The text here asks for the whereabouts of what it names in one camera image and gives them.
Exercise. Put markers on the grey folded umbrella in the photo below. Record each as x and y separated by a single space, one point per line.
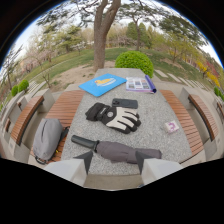
116 150

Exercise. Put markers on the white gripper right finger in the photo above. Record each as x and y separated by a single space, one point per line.
154 168

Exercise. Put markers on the wooden slatted bench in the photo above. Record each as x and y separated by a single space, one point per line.
65 111
183 123

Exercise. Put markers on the large tree trunk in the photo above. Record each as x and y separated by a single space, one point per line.
101 36

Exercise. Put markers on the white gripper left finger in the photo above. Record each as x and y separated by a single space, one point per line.
71 168

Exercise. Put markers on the grey backpack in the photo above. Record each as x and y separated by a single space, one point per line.
48 139

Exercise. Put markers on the wooden bench backrest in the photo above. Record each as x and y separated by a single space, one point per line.
26 118
204 115

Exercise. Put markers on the round green bush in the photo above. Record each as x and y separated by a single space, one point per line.
134 62

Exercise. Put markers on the black phone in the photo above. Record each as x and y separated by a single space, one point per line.
125 103

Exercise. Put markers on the blue folder with yellow duck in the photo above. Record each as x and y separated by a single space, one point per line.
101 84

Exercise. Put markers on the small round green shrub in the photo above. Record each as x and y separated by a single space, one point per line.
23 85

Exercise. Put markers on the open magazine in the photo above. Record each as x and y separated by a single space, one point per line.
140 84

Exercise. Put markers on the black and white glove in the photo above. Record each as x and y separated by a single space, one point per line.
115 117

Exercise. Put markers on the small tissue pack purple print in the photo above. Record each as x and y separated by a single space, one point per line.
171 126

